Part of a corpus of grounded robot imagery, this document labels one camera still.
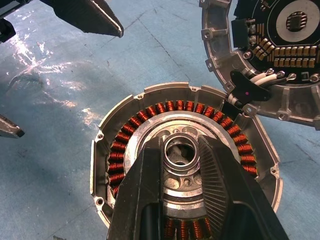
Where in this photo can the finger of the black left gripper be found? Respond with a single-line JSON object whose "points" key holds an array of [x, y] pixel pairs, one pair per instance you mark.
{"points": [[10, 128]]}

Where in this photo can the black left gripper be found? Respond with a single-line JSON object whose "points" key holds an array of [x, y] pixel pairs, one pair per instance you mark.
{"points": [[6, 30]]}

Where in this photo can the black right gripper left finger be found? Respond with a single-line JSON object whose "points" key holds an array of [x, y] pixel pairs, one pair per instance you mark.
{"points": [[135, 187]]}

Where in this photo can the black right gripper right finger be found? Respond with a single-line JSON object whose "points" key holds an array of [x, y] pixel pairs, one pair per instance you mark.
{"points": [[237, 200]]}

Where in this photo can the silver spoked rotor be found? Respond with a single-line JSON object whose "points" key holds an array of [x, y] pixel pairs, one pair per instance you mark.
{"points": [[160, 125]]}

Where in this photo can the silver lid with circuit board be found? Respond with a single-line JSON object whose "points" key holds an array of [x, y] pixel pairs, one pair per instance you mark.
{"points": [[217, 37]]}

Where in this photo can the silver motor housing copper coils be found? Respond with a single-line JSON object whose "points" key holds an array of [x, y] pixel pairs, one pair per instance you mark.
{"points": [[120, 110]]}

